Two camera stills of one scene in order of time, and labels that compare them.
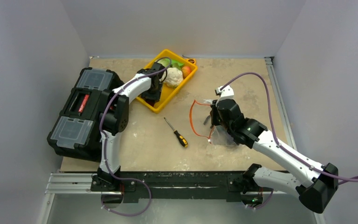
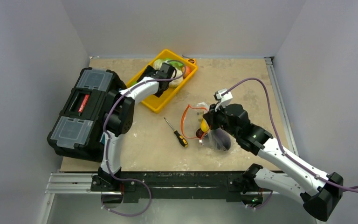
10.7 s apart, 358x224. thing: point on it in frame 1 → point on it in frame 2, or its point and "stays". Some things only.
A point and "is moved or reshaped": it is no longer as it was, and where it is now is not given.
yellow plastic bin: x=167 y=92 stays
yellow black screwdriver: x=181 y=138 stays
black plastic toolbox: x=76 y=133 stays
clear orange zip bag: x=202 y=126 is moved or reshaped
